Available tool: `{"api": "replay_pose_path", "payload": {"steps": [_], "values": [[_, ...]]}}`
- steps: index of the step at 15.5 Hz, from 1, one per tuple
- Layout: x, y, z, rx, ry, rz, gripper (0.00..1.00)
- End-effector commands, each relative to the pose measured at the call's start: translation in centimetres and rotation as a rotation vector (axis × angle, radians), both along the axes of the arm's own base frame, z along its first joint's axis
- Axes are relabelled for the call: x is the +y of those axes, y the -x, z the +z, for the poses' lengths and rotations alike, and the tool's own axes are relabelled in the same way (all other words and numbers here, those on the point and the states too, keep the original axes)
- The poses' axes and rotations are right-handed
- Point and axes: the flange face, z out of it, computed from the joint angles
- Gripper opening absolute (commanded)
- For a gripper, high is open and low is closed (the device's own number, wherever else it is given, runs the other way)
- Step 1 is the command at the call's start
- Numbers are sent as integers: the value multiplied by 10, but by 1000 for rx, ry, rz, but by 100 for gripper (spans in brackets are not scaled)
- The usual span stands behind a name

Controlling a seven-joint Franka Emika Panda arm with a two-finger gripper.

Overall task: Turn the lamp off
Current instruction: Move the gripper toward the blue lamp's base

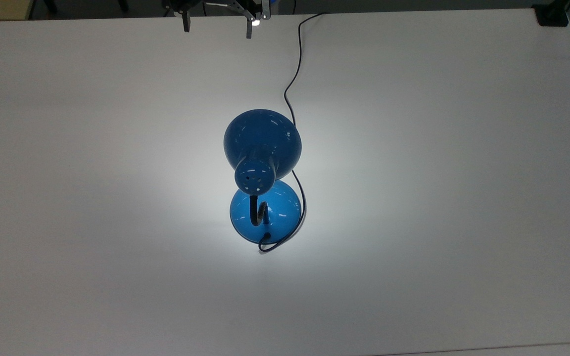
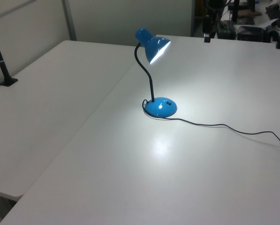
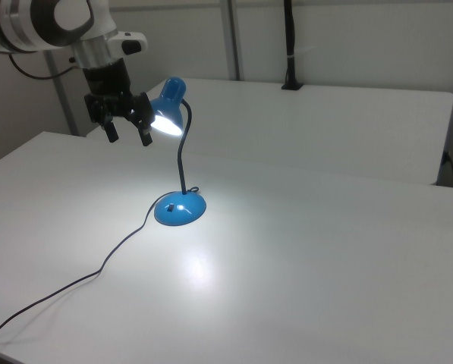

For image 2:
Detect Franka gripper body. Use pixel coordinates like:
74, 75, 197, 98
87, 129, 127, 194
202, 15, 212, 35

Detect blue gooseneck desk lamp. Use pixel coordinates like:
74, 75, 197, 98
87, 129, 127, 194
134, 27, 178, 118

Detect dark equipment box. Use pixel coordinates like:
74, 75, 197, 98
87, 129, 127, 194
216, 20, 238, 40

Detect black thin upright pole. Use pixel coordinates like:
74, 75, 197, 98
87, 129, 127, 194
232, 0, 240, 24

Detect white paper sheet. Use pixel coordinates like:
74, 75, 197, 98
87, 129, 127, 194
238, 19, 278, 30

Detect black lamp power cable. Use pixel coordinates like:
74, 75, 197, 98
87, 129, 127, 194
142, 98, 280, 154

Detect grey metal partition post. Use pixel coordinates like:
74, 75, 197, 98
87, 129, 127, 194
61, 0, 78, 42

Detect black clamped camera pole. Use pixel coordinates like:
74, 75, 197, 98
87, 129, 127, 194
0, 20, 19, 87

